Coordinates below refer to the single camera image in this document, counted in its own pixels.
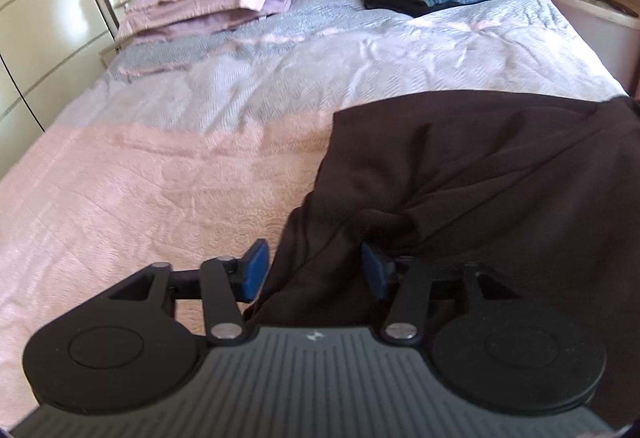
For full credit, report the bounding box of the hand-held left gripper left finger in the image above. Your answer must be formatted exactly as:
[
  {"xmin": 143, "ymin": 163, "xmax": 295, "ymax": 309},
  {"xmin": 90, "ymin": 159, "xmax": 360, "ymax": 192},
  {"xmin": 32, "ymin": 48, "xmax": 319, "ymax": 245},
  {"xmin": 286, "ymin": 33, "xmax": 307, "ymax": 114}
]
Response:
[{"xmin": 107, "ymin": 240, "xmax": 271, "ymax": 348}]

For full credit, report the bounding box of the cream wardrobe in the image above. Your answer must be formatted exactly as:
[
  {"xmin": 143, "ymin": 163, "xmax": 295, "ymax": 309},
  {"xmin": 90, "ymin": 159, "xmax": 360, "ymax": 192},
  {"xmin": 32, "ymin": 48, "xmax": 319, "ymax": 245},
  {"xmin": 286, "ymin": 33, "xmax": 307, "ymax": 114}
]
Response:
[{"xmin": 0, "ymin": 0, "xmax": 119, "ymax": 180}]

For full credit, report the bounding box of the cream wooden bed frame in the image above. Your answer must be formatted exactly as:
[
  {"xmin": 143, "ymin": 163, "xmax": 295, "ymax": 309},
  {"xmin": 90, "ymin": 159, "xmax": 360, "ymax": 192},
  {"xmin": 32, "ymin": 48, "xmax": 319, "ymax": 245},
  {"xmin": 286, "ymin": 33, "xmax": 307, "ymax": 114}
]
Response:
[{"xmin": 515, "ymin": 0, "xmax": 640, "ymax": 95}]

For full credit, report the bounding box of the dark brown garment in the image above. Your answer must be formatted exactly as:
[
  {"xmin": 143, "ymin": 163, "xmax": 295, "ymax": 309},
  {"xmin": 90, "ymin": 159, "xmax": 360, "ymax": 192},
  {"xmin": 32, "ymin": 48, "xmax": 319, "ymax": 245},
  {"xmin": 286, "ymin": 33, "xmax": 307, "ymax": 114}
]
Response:
[{"xmin": 243, "ymin": 89, "xmax": 640, "ymax": 335}]

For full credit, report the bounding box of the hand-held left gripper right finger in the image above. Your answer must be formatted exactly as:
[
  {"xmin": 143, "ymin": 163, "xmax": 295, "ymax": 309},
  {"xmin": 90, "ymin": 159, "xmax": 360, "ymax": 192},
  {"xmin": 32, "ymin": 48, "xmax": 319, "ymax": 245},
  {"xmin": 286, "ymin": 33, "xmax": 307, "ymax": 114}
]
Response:
[{"xmin": 361, "ymin": 242, "xmax": 521, "ymax": 348}]

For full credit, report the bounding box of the pink and grey bed cover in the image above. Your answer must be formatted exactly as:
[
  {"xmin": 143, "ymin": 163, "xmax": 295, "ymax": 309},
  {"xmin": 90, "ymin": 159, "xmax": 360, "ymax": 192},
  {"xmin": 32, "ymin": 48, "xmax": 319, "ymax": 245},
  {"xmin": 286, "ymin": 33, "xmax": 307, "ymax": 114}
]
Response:
[{"xmin": 0, "ymin": 0, "xmax": 629, "ymax": 421}]

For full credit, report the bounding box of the pink quilted pillow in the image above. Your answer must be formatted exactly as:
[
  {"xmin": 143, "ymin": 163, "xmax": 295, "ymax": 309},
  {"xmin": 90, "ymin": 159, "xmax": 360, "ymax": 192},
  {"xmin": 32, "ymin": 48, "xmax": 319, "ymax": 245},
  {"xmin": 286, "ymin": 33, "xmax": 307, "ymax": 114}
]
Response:
[{"xmin": 117, "ymin": 0, "xmax": 293, "ymax": 45}]

